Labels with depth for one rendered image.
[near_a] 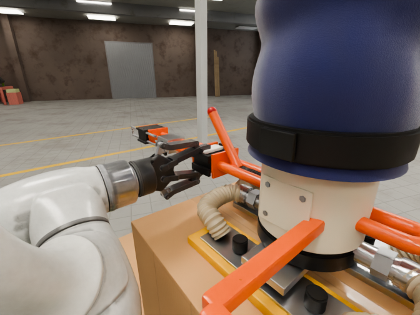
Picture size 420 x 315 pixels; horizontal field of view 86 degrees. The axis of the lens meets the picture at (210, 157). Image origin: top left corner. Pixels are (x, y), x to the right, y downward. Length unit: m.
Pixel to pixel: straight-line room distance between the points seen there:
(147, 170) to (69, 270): 0.22
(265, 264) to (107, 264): 0.19
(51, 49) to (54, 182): 14.89
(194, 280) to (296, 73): 0.35
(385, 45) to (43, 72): 15.27
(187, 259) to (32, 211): 0.26
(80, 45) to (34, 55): 2.22
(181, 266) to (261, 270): 0.22
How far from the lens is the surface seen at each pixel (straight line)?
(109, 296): 0.33
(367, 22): 0.29
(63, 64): 15.13
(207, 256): 0.45
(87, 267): 0.31
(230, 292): 0.24
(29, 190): 0.42
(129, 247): 1.19
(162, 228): 0.54
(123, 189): 0.43
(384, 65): 0.29
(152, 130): 0.80
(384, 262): 0.41
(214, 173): 0.52
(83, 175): 0.43
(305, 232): 0.32
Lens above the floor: 1.29
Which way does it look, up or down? 20 degrees down
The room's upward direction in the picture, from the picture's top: straight up
